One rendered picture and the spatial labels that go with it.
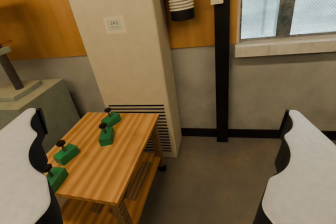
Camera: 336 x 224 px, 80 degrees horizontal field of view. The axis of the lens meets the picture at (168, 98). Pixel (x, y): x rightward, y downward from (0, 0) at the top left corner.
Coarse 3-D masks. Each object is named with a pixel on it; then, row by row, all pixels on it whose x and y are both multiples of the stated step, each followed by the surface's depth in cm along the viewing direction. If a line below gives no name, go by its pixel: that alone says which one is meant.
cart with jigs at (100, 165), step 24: (96, 120) 141; (120, 120) 137; (144, 120) 134; (72, 144) 114; (96, 144) 119; (120, 144) 116; (144, 144) 114; (48, 168) 92; (72, 168) 105; (96, 168) 103; (120, 168) 101; (144, 168) 141; (72, 192) 92; (96, 192) 90; (120, 192) 89; (144, 192) 127; (72, 216) 119; (96, 216) 117; (120, 216) 94
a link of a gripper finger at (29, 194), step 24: (24, 120) 9; (0, 144) 8; (24, 144) 8; (0, 168) 7; (24, 168) 7; (0, 192) 6; (24, 192) 6; (48, 192) 6; (0, 216) 6; (24, 216) 6; (48, 216) 6
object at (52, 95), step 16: (0, 48) 139; (16, 80) 151; (32, 80) 167; (48, 80) 174; (0, 96) 146; (16, 96) 145; (32, 96) 149; (48, 96) 158; (64, 96) 175; (0, 112) 138; (16, 112) 135; (48, 112) 158; (64, 112) 175; (0, 128) 148; (48, 128) 158; (64, 128) 174; (48, 144) 157
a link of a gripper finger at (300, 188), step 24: (288, 120) 10; (288, 144) 8; (312, 144) 8; (288, 168) 7; (312, 168) 7; (264, 192) 6; (288, 192) 6; (312, 192) 6; (264, 216) 6; (288, 216) 6; (312, 216) 6
